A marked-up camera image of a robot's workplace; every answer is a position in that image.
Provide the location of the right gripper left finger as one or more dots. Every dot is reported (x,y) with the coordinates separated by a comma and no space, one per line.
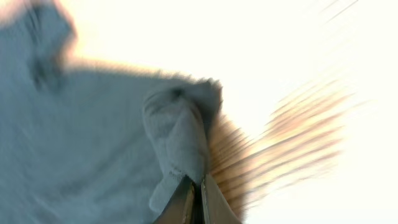
(180,207)

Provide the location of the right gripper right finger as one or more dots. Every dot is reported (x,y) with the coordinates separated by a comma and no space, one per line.
(216,209)

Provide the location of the dark teal t-shirt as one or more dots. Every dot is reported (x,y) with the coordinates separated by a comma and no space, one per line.
(92,146)

